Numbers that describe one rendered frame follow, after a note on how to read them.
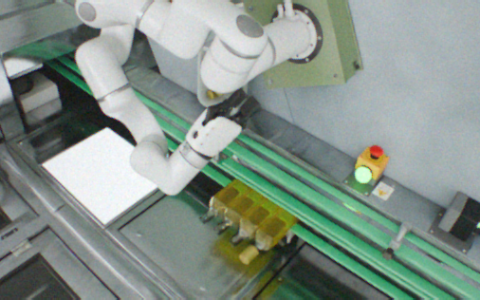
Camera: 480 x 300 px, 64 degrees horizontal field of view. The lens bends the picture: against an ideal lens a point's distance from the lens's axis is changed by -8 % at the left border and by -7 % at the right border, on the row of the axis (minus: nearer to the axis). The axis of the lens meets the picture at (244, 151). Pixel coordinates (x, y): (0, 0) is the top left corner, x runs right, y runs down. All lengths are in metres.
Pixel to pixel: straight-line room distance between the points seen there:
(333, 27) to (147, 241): 0.84
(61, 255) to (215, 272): 0.50
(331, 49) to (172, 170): 0.47
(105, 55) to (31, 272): 0.76
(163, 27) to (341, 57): 0.43
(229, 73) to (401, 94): 0.49
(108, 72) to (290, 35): 0.42
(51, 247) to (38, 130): 0.62
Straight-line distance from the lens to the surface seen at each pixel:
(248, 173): 1.27
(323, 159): 1.23
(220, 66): 0.81
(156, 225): 1.38
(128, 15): 0.88
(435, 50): 1.04
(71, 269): 1.39
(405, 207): 1.18
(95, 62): 0.94
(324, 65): 1.05
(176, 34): 0.82
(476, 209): 1.16
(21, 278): 1.42
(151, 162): 0.95
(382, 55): 1.09
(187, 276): 1.27
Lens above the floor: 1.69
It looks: 37 degrees down
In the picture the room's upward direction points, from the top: 127 degrees counter-clockwise
